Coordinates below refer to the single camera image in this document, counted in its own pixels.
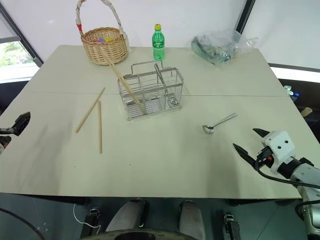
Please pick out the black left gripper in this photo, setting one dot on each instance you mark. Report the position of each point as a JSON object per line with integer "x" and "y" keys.
{"x": 4, "y": 141}

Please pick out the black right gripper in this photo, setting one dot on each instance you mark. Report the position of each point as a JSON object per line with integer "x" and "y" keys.
{"x": 265, "y": 157}

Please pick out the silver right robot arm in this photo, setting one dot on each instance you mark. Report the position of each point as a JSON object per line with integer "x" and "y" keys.
{"x": 303, "y": 175}

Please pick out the metal spoon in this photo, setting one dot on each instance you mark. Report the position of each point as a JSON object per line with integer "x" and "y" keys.
{"x": 208, "y": 129}

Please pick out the small wooden cylinder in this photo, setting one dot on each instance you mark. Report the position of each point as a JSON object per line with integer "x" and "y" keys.
{"x": 307, "y": 111}

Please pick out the clear bottle with blue cap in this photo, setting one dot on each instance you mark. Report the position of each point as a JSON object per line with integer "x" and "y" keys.
{"x": 291, "y": 91}

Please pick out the wooden chopstick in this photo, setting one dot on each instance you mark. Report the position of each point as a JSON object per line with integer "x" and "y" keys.
{"x": 100, "y": 127}
{"x": 121, "y": 79}
{"x": 130, "y": 91}
{"x": 90, "y": 110}

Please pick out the grey rounded robot leg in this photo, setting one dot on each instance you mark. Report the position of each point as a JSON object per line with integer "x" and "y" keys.
{"x": 191, "y": 220}
{"x": 127, "y": 215}

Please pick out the clear plastic bag with contents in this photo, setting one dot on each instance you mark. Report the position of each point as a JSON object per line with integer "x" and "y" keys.
{"x": 215, "y": 48}

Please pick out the purple item in basket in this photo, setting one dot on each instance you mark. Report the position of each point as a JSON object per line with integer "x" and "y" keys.
{"x": 101, "y": 39}

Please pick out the yellow item in basket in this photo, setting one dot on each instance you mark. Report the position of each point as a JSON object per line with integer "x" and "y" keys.
{"x": 108, "y": 39}

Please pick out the green plastic soda bottle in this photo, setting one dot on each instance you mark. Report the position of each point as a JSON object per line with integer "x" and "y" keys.
{"x": 158, "y": 45}

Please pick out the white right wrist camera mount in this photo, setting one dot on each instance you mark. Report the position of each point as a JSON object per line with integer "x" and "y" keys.
{"x": 280, "y": 145}

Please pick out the black window frame bar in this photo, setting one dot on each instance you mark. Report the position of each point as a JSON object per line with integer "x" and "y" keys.
{"x": 245, "y": 16}
{"x": 22, "y": 37}

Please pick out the black table leg bracket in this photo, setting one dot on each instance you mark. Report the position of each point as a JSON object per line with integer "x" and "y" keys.
{"x": 93, "y": 220}
{"x": 231, "y": 226}

